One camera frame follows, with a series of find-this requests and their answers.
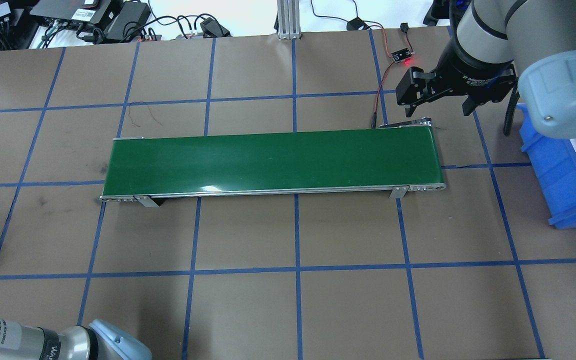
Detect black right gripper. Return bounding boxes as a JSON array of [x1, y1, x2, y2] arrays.
[[395, 38, 517, 118]]

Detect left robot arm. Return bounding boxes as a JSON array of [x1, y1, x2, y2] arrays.
[[0, 317, 153, 360]]

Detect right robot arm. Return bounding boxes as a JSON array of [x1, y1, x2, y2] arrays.
[[395, 0, 576, 139]]

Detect small controller board red LED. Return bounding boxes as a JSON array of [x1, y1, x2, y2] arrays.
[[391, 47, 415, 66]]

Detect green conveyor belt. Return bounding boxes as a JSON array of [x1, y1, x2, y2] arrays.
[[100, 124, 447, 207]]

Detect blue plastic bin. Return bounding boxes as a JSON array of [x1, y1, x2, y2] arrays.
[[516, 103, 576, 229]]

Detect black power adapter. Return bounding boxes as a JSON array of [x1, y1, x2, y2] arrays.
[[102, 1, 152, 44]]

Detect red black conveyor cable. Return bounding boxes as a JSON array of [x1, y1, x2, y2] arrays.
[[310, 0, 414, 130]]

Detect aluminium frame post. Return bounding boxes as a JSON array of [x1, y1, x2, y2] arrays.
[[276, 0, 302, 40]]

